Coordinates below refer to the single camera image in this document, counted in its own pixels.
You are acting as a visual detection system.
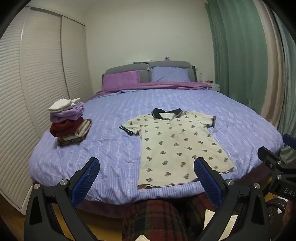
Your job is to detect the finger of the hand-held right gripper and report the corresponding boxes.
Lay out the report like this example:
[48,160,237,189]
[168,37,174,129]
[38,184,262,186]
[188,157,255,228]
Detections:
[258,146,285,171]
[282,133,296,151]

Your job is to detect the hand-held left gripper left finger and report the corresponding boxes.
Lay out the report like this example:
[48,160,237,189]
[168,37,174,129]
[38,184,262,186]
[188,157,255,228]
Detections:
[24,157,100,241]

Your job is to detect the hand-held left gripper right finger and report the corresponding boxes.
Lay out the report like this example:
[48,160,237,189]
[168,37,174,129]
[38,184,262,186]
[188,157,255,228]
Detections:
[193,157,271,241]

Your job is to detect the cream printed polo shirt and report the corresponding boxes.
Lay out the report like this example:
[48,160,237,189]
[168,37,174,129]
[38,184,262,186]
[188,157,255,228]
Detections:
[119,108,235,190]

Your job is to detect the dark woven basket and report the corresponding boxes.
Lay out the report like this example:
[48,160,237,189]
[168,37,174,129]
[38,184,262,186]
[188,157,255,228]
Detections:
[265,199,288,224]

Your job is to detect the bed with blue duvet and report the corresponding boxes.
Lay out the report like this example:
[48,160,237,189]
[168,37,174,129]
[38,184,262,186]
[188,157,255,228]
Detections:
[29,88,285,205]

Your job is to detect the folded brown striped garment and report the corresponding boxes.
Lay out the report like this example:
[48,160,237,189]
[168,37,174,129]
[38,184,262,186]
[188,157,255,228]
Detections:
[57,134,87,147]

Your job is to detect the folded beige garment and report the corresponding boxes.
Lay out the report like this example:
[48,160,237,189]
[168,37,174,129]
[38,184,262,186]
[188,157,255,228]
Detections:
[73,119,92,138]

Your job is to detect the folded dark red garment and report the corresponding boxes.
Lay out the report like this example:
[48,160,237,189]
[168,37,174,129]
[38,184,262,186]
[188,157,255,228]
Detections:
[50,118,84,138]

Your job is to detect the person's plaid pants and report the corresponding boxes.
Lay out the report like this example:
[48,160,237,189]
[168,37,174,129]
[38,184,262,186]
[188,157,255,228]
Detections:
[122,194,216,241]

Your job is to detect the folded lilac garment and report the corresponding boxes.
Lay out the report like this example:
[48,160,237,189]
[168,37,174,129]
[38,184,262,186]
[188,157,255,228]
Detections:
[50,104,85,123]

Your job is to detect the beige curtain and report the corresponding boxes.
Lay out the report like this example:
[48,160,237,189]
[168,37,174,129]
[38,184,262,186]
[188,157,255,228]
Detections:
[253,0,287,133]

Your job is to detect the white knit hat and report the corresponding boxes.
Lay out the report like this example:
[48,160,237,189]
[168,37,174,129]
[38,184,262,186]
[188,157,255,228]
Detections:
[48,98,82,113]

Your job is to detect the white nightstand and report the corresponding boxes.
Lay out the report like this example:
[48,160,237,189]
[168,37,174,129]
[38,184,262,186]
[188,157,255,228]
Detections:
[201,80,220,91]

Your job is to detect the purple pillow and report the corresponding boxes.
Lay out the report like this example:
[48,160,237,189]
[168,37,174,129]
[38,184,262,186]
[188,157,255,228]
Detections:
[102,70,141,91]

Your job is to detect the green curtain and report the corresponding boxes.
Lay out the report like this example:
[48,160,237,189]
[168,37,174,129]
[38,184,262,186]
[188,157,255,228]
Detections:
[205,0,296,139]

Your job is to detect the purple bed sheet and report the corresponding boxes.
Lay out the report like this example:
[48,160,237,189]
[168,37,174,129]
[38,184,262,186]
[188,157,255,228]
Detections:
[89,81,212,100]

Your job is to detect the white louvered wardrobe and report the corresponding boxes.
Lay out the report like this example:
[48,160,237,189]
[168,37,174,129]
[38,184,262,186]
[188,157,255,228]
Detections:
[0,6,93,209]

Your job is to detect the blue patterned pillow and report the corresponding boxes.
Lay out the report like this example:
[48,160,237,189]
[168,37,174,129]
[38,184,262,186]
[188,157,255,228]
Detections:
[151,66,192,82]

